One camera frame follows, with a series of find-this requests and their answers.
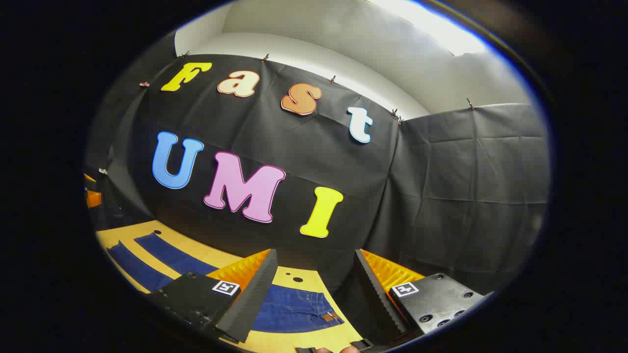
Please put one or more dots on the black backdrop cloth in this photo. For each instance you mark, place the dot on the black backdrop cloth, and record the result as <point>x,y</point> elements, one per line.
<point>294,147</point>

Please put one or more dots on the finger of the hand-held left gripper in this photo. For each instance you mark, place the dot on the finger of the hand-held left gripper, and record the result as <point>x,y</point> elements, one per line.
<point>93,198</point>
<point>89,177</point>

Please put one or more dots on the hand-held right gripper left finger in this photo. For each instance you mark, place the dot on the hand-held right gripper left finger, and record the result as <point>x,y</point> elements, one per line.
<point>250,299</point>

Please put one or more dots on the blue denim jeans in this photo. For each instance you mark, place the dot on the blue denim jeans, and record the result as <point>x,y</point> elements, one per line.
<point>294,309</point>

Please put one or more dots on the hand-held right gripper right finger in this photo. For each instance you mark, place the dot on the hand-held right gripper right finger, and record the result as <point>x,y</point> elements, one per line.
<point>380,299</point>

